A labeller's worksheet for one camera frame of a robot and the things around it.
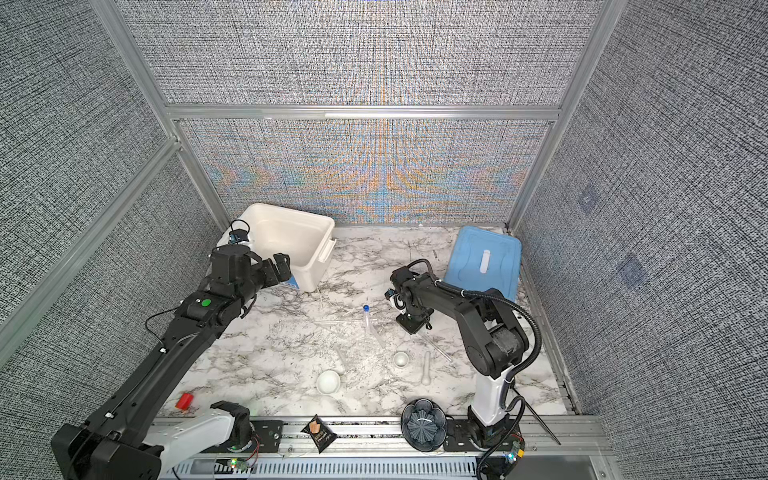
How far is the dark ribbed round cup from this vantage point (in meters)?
0.73

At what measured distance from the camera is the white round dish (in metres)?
0.81

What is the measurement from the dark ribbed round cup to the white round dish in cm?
20
